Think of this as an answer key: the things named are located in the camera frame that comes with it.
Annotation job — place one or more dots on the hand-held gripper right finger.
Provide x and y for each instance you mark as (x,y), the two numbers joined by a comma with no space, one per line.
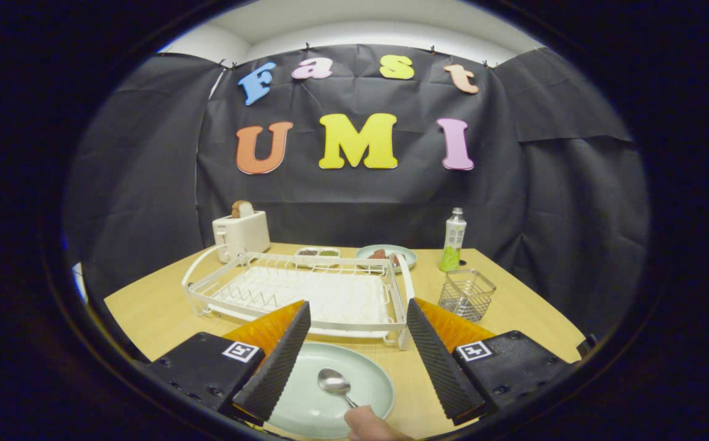
(440,367)

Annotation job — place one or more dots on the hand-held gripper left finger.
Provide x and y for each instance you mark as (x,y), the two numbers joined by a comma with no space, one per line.
(274,373)

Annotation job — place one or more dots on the large pale green plate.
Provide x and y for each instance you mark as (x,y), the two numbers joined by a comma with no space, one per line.
(360,380)

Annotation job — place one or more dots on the small pale green plate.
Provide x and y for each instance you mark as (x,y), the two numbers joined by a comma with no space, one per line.
(406,257)

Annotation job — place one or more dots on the white divided snack dish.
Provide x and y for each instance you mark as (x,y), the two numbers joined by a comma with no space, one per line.
(318,253)

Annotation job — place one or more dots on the white drying mat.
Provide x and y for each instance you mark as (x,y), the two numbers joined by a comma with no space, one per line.
(342,300)

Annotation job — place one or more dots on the brown meat piece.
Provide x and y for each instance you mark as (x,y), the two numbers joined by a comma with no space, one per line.
(377,254)
(393,257)

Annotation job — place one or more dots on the green drink bottle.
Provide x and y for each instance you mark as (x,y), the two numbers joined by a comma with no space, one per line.
(454,236)

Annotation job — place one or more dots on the white toaster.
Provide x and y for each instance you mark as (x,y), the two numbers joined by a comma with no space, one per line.
(244,233)

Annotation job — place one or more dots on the black table clamp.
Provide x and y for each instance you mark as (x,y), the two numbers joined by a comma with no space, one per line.
(587,346)

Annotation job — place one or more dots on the brown bread slice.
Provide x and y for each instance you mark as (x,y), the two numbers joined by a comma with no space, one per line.
(242,209)

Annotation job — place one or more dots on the black backdrop cloth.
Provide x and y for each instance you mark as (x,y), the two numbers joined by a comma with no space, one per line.
(354,202)

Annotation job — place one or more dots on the computer monitor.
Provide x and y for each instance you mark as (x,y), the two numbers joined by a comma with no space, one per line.
(79,282)

